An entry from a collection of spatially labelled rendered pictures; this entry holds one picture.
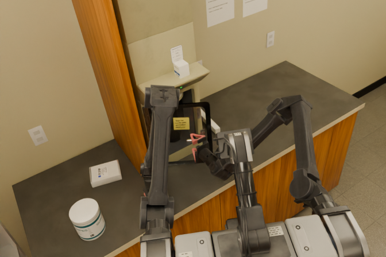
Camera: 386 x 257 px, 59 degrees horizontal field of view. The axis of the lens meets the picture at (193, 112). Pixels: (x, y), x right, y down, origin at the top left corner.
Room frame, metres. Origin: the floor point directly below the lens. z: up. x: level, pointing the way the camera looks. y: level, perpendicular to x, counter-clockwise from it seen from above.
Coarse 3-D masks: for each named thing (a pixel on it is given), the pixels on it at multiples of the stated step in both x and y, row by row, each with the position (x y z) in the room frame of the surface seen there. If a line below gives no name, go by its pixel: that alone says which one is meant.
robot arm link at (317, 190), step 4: (316, 184) 0.68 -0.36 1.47; (316, 188) 0.65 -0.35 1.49; (320, 188) 0.65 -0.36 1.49; (312, 192) 0.64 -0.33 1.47; (316, 192) 0.64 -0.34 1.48; (320, 192) 0.63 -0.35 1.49; (324, 192) 0.64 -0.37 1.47; (312, 196) 0.63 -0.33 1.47; (296, 200) 0.65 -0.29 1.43; (300, 200) 0.64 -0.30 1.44; (304, 200) 0.64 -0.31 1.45; (308, 200) 0.63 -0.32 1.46; (304, 204) 0.66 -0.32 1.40; (308, 204) 0.64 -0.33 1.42
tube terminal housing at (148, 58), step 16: (176, 32) 1.40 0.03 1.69; (192, 32) 1.44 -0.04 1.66; (128, 48) 1.29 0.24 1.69; (144, 48) 1.32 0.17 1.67; (160, 48) 1.36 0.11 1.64; (192, 48) 1.44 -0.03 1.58; (128, 64) 1.33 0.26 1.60; (144, 64) 1.32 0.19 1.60; (160, 64) 1.35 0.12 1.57; (144, 80) 1.31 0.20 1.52; (192, 96) 1.45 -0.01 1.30; (144, 128) 1.31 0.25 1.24
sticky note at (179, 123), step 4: (176, 120) 1.27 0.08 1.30; (180, 120) 1.27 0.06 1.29; (184, 120) 1.27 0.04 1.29; (188, 120) 1.27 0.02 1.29; (176, 124) 1.27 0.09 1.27; (180, 124) 1.27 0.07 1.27; (184, 124) 1.27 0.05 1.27; (188, 124) 1.27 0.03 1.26; (176, 128) 1.27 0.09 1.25; (180, 128) 1.27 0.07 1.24; (184, 128) 1.27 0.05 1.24; (188, 128) 1.27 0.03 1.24
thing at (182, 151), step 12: (180, 108) 1.27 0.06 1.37; (192, 108) 1.27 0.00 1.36; (204, 108) 1.27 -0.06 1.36; (192, 120) 1.27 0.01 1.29; (204, 120) 1.27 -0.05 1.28; (180, 132) 1.27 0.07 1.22; (192, 132) 1.27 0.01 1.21; (204, 132) 1.27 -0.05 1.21; (180, 144) 1.27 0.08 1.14; (192, 144) 1.27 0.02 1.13; (180, 156) 1.27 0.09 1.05; (192, 156) 1.27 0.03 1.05
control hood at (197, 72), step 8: (192, 64) 1.42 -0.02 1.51; (192, 72) 1.35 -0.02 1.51; (200, 72) 1.34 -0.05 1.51; (208, 72) 1.34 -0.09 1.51; (152, 80) 1.31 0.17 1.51; (160, 80) 1.31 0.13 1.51; (168, 80) 1.30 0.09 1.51; (176, 80) 1.29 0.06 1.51; (184, 80) 1.29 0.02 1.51; (192, 80) 1.30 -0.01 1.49; (200, 80) 1.41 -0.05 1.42; (144, 88) 1.26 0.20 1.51
